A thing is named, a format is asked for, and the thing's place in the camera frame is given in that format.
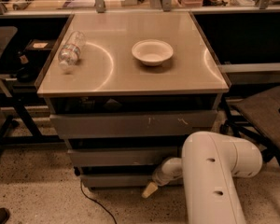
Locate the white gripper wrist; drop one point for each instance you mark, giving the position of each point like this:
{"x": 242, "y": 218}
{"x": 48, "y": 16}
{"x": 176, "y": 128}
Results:
{"x": 160, "y": 175}

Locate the dark shoe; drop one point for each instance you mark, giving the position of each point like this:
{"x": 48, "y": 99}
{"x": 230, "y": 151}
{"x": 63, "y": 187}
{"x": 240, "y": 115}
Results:
{"x": 4, "y": 215}

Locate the white ceramic bowl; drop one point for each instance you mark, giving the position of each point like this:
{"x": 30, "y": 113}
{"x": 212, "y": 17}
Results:
{"x": 152, "y": 52}

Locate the clear plastic water bottle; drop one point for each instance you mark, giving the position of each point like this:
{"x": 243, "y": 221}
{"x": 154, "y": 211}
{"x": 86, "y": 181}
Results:
{"x": 71, "y": 50}

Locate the grey three-drawer cabinet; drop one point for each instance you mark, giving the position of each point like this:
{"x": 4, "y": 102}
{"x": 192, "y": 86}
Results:
{"x": 108, "y": 79}

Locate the black office chair right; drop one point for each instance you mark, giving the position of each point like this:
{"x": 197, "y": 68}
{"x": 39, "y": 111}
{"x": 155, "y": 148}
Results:
{"x": 258, "y": 117}

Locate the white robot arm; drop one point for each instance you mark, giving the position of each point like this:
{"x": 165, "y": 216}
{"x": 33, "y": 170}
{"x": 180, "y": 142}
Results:
{"x": 207, "y": 166}

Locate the black box under bench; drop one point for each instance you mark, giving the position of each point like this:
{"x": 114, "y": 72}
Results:
{"x": 32, "y": 59}

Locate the grey drawer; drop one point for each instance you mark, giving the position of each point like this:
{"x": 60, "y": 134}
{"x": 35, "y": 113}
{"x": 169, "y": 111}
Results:
{"x": 117, "y": 180}
{"x": 104, "y": 125}
{"x": 132, "y": 156}

